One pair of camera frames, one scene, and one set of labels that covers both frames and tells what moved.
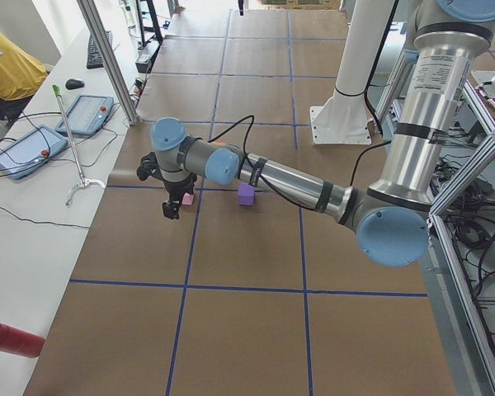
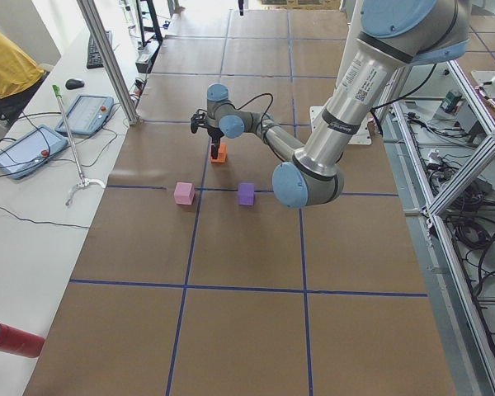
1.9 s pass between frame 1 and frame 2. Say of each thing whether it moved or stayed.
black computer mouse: stayed
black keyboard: stayed
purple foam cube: stayed
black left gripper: moved
